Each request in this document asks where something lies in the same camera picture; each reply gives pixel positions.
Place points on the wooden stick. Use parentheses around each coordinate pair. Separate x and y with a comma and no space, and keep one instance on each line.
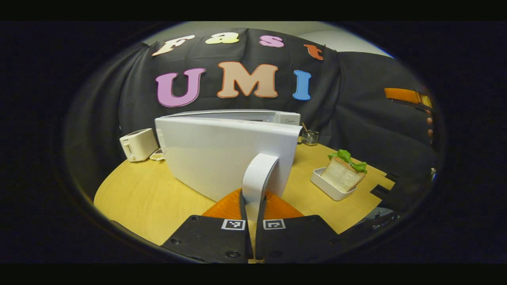
(305,126)

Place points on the white rectangular tray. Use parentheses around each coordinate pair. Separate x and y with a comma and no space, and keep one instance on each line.
(323,184)

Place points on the white toaster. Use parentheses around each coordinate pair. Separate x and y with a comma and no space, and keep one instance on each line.
(138,144)

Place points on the white divided dish with beans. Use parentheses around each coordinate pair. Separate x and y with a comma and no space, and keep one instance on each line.
(157,156)

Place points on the white microwave oven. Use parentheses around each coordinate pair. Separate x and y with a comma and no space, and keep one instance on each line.
(214,158)

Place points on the toast sandwich with green lettuce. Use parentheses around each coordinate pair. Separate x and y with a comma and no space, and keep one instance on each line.
(341,174)

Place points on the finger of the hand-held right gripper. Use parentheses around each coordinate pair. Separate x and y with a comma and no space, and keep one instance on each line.
(402,95)

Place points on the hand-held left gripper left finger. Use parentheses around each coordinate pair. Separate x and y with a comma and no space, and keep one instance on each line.
(206,237)

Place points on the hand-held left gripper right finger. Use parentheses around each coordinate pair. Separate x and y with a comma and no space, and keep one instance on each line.
(297,237)

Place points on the black backdrop cloth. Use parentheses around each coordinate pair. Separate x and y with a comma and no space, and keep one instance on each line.
(356,118)

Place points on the clear glass cup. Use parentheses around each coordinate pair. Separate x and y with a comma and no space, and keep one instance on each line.
(310,137)

